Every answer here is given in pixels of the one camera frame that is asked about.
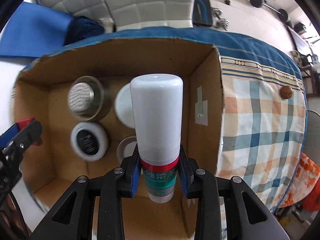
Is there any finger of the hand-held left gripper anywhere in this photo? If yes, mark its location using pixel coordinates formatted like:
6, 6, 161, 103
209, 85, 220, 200
2, 120, 43, 160
0, 124, 20, 149

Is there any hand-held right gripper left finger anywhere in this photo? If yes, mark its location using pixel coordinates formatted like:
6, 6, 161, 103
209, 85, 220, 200
30, 142, 140, 240

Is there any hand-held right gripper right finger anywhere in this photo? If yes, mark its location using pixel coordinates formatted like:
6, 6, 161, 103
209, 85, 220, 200
178, 145, 290, 240

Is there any metal ring jar lid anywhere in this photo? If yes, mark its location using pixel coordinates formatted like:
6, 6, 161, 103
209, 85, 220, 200
116, 135, 138, 162

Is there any round white black-topped device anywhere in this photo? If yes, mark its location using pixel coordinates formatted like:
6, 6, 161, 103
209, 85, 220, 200
70, 122, 109, 161

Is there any white spray bottle green label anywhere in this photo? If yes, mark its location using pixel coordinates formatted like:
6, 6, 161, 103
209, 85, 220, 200
129, 74, 184, 203

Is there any metal strainer cap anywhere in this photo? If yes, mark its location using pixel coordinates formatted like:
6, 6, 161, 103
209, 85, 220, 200
67, 76, 110, 120

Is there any white round container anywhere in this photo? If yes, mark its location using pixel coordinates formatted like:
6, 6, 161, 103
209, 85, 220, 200
114, 82, 137, 129

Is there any cardboard box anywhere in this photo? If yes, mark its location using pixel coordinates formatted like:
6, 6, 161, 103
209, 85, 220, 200
12, 37, 224, 240

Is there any person's left hand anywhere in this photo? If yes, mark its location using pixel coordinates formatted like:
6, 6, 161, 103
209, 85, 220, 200
0, 197, 27, 240

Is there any plaid blue-edged blanket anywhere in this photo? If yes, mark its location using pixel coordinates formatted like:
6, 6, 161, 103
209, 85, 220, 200
25, 26, 307, 212

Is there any blue foam mat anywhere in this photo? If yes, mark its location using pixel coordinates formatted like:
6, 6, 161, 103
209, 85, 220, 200
0, 1, 75, 60

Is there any dark blue cloth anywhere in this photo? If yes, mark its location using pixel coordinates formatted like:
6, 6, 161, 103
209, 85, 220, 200
64, 16, 105, 47

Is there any brown walnut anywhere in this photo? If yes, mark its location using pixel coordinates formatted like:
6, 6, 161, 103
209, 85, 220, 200
280, 85, 292, 99

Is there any grey plastic chair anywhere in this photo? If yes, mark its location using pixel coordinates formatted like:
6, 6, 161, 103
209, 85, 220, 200
306, 109, 320, 155

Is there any pair of white shoes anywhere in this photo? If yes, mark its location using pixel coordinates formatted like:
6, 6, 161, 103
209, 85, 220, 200
291, 51, 304, 63

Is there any large white quilted cushion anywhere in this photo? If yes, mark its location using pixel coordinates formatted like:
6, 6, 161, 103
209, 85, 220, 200
96, 0, 197, 30

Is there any black blue weight bench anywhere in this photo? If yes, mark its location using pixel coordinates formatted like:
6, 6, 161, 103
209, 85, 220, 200
192, 0, 213, 27

